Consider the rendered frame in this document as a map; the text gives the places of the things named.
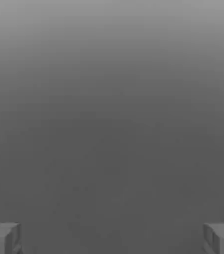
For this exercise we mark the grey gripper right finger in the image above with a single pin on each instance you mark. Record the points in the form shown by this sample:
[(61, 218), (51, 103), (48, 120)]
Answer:
[(223, 241)]

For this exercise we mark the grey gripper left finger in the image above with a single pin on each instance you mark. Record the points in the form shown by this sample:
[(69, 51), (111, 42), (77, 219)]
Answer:
[(1, 240)]

